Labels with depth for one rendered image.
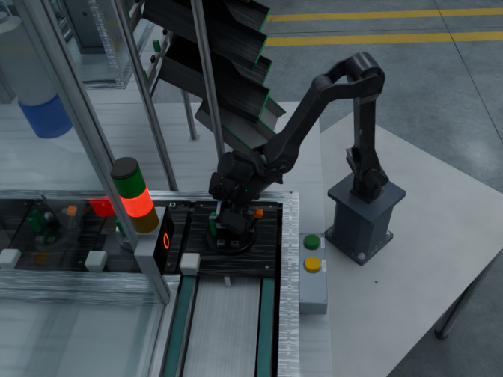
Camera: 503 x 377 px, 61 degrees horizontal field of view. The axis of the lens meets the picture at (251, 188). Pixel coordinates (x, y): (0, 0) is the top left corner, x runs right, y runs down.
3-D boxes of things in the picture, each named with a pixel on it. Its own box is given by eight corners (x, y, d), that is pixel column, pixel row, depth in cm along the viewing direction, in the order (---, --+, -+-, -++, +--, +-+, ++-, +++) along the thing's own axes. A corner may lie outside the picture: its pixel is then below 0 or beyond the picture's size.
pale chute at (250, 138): (275, 147, 135) (285, 141, 132) (266, 176, 127) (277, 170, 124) (208, 90, 125) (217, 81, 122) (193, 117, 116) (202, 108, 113)
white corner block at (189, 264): (201, 261, 113) (199, 252, 110) (199, 276, 110) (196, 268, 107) (184, 260, 113) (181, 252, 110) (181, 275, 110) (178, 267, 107)
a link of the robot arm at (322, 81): (367, 57, 86) (326, 39, 81) (385, 78, 80) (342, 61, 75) (295, 161, 103) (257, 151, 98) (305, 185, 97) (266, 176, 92)
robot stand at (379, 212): (394, 237, 124) (407, 191, 110) (361, 267, 118) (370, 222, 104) (354, 209, 132) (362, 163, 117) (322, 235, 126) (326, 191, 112)
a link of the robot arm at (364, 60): (370, 46, 84) (340, 55, 84) (386, 65, 79) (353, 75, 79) (369, 159, 107) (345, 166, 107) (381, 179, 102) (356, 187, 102)
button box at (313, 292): (323, 244, 119) (324, 231, 115) (326, 315, 105) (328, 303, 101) (298, 244, 120) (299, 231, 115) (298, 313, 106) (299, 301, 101)
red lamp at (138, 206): (156, 197, 80) (149, 179, 77) (149, 217, 77) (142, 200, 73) (129, 196, 81) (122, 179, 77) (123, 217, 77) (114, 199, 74)
